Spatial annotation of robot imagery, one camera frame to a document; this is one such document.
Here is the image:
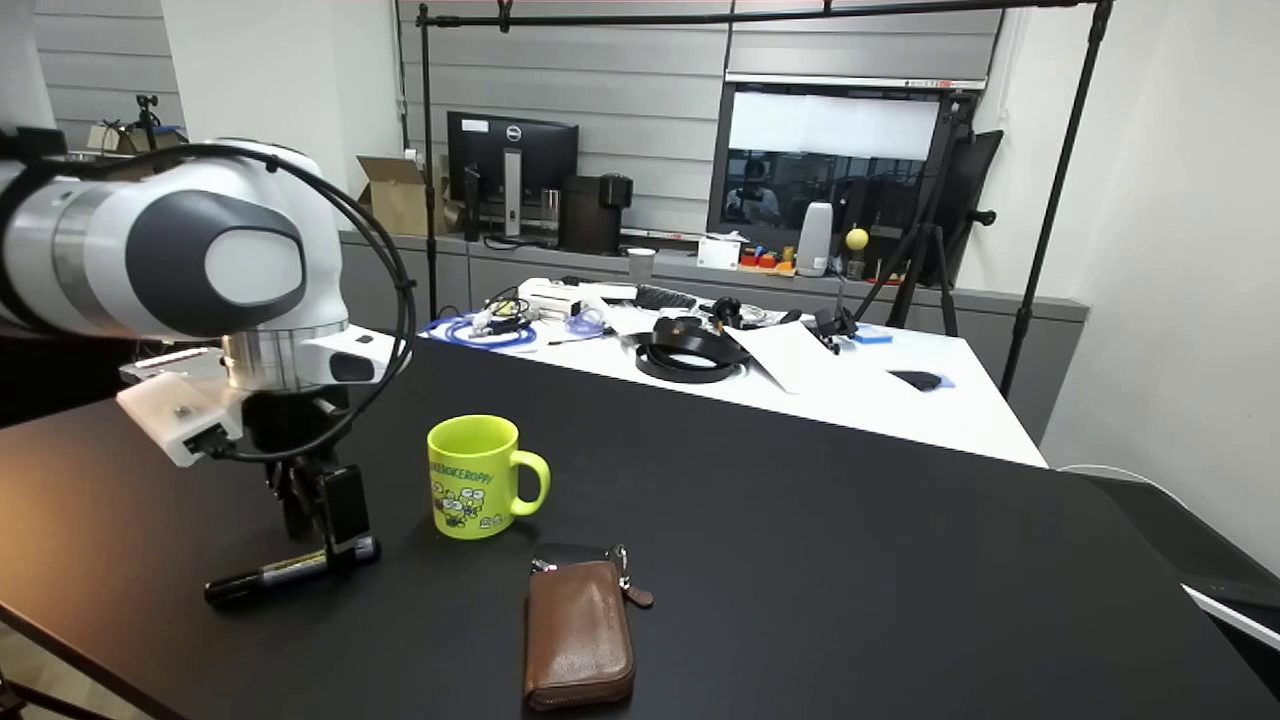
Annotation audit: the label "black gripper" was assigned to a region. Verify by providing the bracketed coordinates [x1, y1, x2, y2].
[244, 385, 379, 570]

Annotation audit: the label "black and white marker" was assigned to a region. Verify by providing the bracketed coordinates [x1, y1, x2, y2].
[200, 530, 384, 615]

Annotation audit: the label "yellow-green printed mug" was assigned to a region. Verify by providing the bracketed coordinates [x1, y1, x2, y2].
[422, 411, 554, 543]

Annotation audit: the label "brown leather key pouch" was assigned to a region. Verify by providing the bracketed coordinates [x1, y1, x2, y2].
[516, 556, 641, 717]

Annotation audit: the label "open cardboard box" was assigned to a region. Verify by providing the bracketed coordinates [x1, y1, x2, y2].
[350, 150, 433, 242]

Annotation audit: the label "black box speaker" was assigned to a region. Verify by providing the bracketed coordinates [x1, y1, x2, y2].
[554, 173, 634, 256]

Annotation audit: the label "black computer monitor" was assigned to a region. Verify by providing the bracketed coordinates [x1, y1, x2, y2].
[442, 108, 582, 247]

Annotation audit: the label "black keyboard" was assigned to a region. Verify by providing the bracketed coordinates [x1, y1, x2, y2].
[631, 278, 706, 315]

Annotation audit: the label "white box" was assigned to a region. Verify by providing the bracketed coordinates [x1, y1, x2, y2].
[693, 227, 748, 277]

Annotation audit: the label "orange toy blocks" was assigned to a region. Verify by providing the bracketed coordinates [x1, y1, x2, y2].
[739, 242, 805, 278]

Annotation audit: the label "white upright speaker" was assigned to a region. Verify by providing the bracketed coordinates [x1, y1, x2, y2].
[795, 195, 841, 278]

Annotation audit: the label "yellow ball stand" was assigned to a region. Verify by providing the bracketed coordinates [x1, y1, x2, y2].
[817, 223, 874, 340]

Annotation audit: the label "grey counter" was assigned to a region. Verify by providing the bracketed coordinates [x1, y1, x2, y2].
[333, 227, 1090, 393]

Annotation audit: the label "blue coiled cable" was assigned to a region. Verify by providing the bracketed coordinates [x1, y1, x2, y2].
[427, 306, 539, 355]

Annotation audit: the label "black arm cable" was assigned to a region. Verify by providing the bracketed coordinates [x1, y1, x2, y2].
[197, 138, 419, 473]

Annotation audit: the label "purple coiled cable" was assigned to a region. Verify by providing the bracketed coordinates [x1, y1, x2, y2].
[554, 299, 614, 340]

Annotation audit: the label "black coiled cable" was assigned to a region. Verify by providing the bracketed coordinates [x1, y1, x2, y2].
[629, 312, 793, 393]

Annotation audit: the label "black metal frame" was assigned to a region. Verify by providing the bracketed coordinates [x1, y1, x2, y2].
[410, 0, 1115, 399]

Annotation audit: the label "black camera tripod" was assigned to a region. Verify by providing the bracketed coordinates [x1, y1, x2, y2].
[850, 92, 1008, 336]

